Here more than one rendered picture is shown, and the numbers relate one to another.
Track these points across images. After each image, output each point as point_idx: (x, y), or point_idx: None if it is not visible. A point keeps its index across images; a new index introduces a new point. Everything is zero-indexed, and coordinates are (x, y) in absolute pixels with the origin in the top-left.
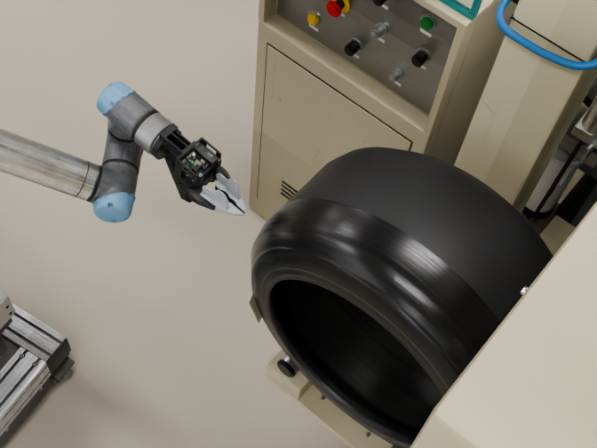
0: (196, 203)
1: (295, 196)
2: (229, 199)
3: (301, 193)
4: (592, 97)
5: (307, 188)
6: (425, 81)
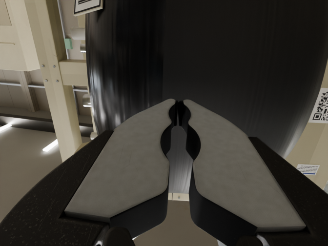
0: (33, 197)
1: (170, 185)
2: (186, 139)
3: (174, 188)
4: None
5: (179, 190)
6: None
